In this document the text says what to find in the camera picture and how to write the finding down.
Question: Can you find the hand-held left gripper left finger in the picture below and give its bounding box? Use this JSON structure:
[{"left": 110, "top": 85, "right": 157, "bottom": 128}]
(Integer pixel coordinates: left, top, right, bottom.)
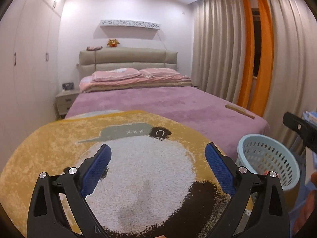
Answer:
[{"left": 27, "top": 144, "right": 112, "bottom": 238}]

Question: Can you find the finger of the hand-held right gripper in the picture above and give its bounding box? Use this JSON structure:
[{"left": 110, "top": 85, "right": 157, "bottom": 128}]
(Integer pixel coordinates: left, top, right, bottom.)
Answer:
[{"left": 283, "top": 111, "right": 317, "bottom": 153}]

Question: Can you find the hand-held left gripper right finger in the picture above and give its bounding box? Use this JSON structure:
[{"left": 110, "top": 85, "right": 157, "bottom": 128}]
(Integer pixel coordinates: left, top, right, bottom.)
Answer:
[{"left": 205, "top": 142, "right": 290, "bottom": 238}]

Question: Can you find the light blue plastic basket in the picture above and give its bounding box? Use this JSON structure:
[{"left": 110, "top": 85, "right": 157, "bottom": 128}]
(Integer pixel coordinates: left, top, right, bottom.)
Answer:
[{"left": 237, "top": 134, "right": 300, "bottom": 191}]

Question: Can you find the stack of picture books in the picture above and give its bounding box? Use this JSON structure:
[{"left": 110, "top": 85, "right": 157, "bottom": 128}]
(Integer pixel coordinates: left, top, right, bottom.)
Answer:
[{"left": 302, "top": 110, "right": 317, "bottom": 123}]

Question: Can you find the round yellow plush rug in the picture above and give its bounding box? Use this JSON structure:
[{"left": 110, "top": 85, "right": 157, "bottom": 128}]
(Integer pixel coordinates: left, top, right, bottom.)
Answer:
[{"left": 0, "top": 110, "right": 253, "bottom": 238}]

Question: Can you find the wooden stick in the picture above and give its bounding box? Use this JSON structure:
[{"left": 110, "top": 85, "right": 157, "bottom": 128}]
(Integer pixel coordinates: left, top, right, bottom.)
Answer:
[{"left": 224, "top": 104, "right": 255, "bottom": 120}]

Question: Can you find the beige nightstand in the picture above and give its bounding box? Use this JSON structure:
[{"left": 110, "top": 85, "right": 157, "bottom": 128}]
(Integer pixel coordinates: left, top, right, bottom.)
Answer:
[{"left": 55, "top": 89, "right": 80, "bottom": 120}]

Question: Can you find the grey curtain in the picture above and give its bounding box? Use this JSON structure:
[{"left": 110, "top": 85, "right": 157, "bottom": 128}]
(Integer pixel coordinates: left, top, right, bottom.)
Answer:
[
  {"left": 262, "top": 0, "right": 317, "bottom": 125},
  {"left": 190, "top": 0, "right": 248, "bottom": 107}
]

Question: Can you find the person's leg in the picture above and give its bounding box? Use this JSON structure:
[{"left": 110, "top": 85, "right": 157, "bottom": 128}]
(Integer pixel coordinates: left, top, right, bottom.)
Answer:
[{"left": 293, "top": 170, "right": 317, "bottom": 236}]

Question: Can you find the orange curtain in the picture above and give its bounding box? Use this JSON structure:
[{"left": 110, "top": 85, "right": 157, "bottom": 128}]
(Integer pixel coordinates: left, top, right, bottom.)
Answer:
[
  {"left": 237, "top": 0, "right": 256, "bottom": 111},
  {"left": 248, "top": 0, "right": 274, "bottom": 117}
]

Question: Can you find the purple bed blanket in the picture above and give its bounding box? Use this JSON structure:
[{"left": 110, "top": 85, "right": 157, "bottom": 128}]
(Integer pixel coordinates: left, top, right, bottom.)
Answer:
[{"left": 65, "top": 86, "right": 270, "bottom": 158}]

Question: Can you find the dark window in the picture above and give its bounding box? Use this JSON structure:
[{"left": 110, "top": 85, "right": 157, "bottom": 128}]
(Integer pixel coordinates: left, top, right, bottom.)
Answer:
[{"left": 251, "top": 8, "right": 262, "bottom": 80}]

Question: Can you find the pink pillow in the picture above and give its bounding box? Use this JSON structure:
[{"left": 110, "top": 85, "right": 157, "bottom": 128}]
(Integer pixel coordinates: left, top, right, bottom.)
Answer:
[
  {"left": 91, "top": 68, "right": 140, "bottom": 82},
  {"left": 139, "top": 67, "right": 181, "bottom": 78}
]

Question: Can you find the beige folded quilt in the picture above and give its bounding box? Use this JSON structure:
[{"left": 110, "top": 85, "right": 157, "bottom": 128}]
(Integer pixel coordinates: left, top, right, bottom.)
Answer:
[{"left": 84, "top": 80, "right": 193, "bottom": 94}]

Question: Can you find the bed with beige headboard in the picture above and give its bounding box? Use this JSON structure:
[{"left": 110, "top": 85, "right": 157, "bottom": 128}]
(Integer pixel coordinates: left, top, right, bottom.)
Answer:
[{"left": 65, "top": 47, "right": 270, "bottom": 158}]

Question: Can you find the white wardrobe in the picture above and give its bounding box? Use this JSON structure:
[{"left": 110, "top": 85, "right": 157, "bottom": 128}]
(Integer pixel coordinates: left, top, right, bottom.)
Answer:
[{"left": 0, "top": 0, "right": 67, "bottom": 167}]

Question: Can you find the white patterned wall shelf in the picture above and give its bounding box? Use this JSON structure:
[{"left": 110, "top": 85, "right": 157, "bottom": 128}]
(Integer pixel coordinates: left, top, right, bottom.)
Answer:
[{"left": 100, "top": 19, "right": 161, "bottom": 30}]

